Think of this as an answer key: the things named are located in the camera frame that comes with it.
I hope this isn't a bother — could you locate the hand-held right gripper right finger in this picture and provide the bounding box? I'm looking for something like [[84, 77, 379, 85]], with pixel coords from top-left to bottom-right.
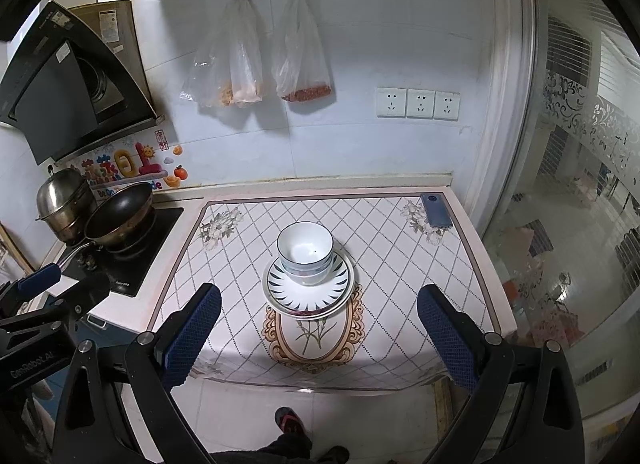
[[416, 284, 586, 464]]

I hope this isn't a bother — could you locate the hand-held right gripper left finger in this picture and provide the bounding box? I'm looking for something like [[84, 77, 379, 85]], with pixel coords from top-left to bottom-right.
[[50, 283, 223, 464]]

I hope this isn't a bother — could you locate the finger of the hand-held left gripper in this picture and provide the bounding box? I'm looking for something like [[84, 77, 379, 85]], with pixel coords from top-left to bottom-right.
[[0, 271, 112, 334], [0, 263, 63, 316]]

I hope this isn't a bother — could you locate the blue striped white plate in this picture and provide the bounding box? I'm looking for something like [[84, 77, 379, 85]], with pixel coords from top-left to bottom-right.
[[266, 248, 352, 309]]

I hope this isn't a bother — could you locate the large white plate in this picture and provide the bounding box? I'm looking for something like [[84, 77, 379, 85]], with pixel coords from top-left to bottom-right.
[[262, 261, 356, 321]]

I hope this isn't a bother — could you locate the white bowl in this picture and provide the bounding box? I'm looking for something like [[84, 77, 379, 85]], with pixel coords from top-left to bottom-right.
[[276, 222, 335, 271], [280, 257, 332, 287]]

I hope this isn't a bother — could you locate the floral printed tablecloth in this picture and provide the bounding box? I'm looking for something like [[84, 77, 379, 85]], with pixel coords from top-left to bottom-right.
[[146, 193, 504, 393]]

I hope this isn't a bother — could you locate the steel steamer pot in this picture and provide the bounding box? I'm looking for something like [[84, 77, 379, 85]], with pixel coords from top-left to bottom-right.
[[35, 167, 99, 245]]

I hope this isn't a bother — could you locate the dark wok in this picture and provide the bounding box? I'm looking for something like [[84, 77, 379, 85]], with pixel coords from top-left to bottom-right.
[[56, 181, 156, 267]]

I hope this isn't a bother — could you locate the black induction stove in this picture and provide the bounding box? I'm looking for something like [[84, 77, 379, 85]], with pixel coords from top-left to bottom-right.
[[55, 205, 185, 298]]

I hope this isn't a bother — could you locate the blue smartphone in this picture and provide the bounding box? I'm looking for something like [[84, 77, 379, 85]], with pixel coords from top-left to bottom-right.
[[419, 193, 454, 229]]

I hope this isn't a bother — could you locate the red slipper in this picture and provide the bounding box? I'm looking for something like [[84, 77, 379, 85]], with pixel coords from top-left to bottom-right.
[[274, 406, 307, 438]]

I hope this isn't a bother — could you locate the person's dark trouser leg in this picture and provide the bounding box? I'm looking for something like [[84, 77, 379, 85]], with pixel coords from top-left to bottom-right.
[[212, 431, 352, 464]]

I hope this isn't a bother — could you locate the black range hood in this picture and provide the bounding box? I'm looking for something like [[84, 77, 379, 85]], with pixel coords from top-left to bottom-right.
[[0, 0, 166, 166]]

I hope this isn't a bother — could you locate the clear plastic bag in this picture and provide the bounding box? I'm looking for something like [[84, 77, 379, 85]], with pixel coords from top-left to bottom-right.
[[180, 0, 236, 108], [227, 0, 265, 108]]

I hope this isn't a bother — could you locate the plastic bag with red contents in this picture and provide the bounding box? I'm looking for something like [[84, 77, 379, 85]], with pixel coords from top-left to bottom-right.
[[271, 0, 334, 104]]

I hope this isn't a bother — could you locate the colourful letter wall sticker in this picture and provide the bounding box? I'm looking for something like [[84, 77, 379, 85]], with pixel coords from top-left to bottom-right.
[[69, 141, 169, 191]]

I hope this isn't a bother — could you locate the white wall socket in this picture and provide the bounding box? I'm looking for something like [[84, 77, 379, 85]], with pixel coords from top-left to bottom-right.
[[376, 87, 407, 119], [405, 89, 435, 120], [433, 90, 461, 121]]

